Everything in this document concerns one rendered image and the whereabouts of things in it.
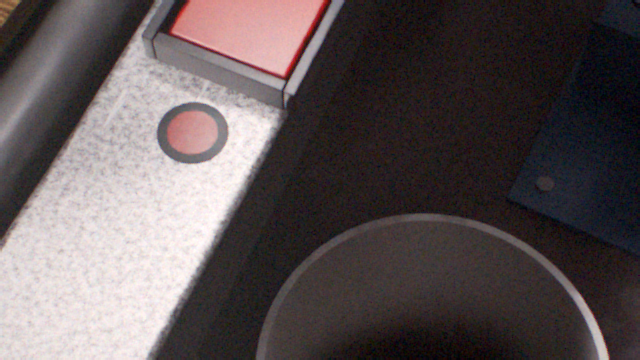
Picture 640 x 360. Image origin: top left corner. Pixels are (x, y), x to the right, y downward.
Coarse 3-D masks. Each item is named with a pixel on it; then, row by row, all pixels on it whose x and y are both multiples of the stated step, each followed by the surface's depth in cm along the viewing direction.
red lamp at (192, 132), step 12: (180, 120) 57; (192, 120) 57; (204, 120) 57; (168, 132) 56; (180, 132) 56; (192, 132) 56; (204, 132) 56; (216, 132) 56; (180, 144) 56; (192, 144) 56; (204, 144) 56
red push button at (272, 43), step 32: (192, 0) 58; (224, 0) 58; (256, 0) 58; (288, 0) 58; (320, 0) 58; (192, 32) 57; (224, 32) 57; (256, 32) 57; (288, 32) 57; (256, 64) 56; (288, 64) 56
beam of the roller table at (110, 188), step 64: (128, 64) 58; (128, 128) 56; (256, 128) 56; (64, 192) 55; (128, 192) 55; (192, 192) 55; (256, 192) 57; (0, 256) 54; (64, 256) 54; (128, 256) 54; (192, 256) 53; (0, 320) 52; (64, 320) 52; (128, 320) 52; (192, 320) 55
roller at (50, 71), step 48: (48, 0) 60; (96, 0) 59; (144, 0) 61; (48, 48) 58; (96, 48) 59; (0, 96) 57; (48, 96) 57; (0, 144) 56; (48, 144) 57; (0, 192) 55
